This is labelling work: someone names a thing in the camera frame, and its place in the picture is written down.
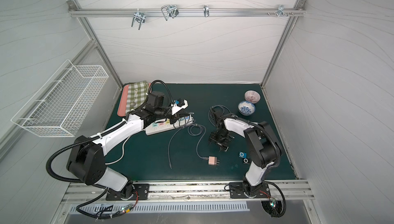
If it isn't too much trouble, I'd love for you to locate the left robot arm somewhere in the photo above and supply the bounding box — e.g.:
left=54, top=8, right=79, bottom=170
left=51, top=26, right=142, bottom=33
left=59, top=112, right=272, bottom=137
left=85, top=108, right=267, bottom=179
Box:
left=46, top=88, right=189, bottom=191

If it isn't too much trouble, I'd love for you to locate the blue patterned bowl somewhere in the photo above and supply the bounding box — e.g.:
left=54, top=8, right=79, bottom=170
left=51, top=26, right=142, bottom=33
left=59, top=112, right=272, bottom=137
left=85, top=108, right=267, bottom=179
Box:
left=238, top=100, right=255, bottom=116

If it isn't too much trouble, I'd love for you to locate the white power strip cord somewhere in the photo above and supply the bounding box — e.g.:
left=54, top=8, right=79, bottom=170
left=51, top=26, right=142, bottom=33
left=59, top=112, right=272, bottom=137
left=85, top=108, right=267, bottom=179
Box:
left=104, top=134, right=131, bottom=165

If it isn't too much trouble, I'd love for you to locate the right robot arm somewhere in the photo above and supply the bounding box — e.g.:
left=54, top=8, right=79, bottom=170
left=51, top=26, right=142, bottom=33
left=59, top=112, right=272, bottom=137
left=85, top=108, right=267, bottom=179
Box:
left=208, top=112, right=282, bottom=188

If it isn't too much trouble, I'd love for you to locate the green checkered cloth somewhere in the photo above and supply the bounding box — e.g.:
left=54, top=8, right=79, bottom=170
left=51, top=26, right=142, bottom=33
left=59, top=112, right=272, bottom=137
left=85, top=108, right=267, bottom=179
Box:
left=125, top=81, right=150, bottom=113

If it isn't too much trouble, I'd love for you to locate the white wire basket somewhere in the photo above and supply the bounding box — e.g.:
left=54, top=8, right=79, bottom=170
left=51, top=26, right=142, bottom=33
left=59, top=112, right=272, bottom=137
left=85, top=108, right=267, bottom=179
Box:
left=11, top=60, right=109, bottom=137

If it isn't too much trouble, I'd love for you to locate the pink tray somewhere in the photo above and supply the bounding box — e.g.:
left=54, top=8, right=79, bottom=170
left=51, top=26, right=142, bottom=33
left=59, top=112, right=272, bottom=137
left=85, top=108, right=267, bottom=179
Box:
left=117, top=83, right=153, bottom=117

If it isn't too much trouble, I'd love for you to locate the blue mp3 player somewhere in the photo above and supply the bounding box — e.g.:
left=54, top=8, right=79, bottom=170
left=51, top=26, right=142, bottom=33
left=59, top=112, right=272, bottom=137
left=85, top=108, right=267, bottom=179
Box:
left=239, top=152, right=247, bottom=158

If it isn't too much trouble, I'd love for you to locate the white colourful power strip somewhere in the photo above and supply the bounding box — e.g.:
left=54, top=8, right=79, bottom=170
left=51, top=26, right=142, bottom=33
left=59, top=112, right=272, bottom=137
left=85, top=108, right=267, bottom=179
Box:
left=145, top=115, right=194, bottom=136

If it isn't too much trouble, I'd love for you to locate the aluminium front rail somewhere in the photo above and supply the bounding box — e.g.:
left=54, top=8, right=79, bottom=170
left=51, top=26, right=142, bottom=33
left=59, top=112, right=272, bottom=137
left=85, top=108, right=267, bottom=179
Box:
left=61, top=179, right=315, bottom=204

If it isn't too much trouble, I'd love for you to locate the pink striped bowl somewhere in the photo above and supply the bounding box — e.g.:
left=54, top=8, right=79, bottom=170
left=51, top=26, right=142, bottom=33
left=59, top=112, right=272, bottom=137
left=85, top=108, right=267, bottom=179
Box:
left=244, top=90, right=261, bottom=104

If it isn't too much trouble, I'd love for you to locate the metal crossbar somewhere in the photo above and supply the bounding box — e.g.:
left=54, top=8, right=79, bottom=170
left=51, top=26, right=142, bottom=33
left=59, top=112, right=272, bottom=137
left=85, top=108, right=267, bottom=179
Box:
left=69, top=5, right=306, bottom=18

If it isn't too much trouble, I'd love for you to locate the pink charger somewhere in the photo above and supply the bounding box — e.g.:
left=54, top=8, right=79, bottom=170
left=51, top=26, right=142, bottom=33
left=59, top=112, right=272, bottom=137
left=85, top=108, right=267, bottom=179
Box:
left=208, top=156, right=220, bottom=166

